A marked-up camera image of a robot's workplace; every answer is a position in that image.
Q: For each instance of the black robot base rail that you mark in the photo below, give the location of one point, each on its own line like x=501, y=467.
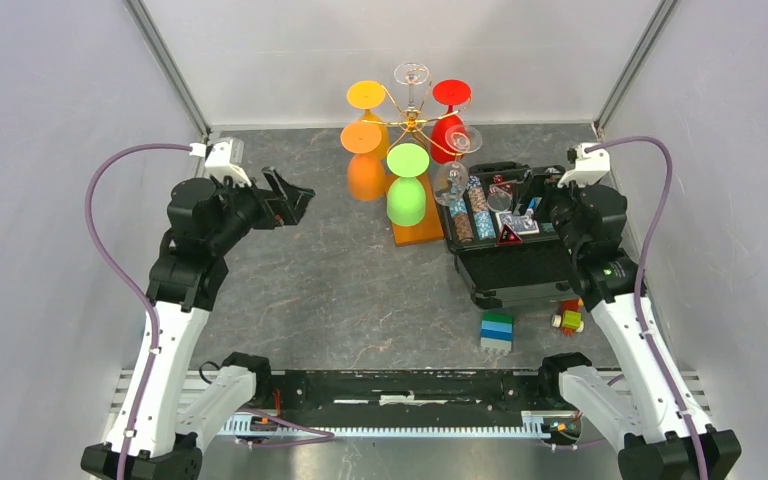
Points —
x=409, y=398

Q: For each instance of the black poker chip case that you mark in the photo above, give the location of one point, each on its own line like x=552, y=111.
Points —
x=504, y=259

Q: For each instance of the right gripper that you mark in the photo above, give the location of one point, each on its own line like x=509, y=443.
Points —
x=537, y=184

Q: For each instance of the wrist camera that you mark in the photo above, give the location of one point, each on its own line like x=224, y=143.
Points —
x=225, y=161
x=590, y=164

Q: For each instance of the clear wine glass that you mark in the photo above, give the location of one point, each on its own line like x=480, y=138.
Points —
x=412, y=75
x=451, y=180

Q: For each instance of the clear wine glass front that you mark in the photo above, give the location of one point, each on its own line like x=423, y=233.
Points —
x=451, y=180

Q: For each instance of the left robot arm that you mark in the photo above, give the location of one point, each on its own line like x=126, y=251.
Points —
x=151, y=437

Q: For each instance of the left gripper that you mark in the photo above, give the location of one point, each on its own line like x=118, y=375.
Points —
x=273, y=212

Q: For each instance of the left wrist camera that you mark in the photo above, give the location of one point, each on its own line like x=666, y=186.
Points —
x=225, y=161

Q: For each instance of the green wine glass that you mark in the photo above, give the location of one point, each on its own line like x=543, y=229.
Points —
x=406, y=196

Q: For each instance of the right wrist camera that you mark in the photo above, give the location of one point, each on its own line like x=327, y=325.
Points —
x=590, y=164

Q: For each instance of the yellow wine glass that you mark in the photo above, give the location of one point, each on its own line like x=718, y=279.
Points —
x=366, y=95

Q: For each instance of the red wine glass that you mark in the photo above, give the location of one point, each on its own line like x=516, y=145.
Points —
x=451, y=93

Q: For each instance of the small colourful toy car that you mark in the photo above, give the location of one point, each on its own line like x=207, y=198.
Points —
x=569, y=318

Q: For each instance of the blue green toy block stack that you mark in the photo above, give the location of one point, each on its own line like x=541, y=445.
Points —
x=496, y=332

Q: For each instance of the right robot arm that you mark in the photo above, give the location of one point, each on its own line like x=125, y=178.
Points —
x=660, y=431

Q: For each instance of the clear wine glass back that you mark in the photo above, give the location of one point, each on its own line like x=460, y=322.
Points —
x=412, y=75

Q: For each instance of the orange wine glass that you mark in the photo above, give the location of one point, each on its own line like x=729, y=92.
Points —
x=365, y=172

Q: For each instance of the gold wire wooden glass rack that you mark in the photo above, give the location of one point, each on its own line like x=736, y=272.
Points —
x=416, y=128

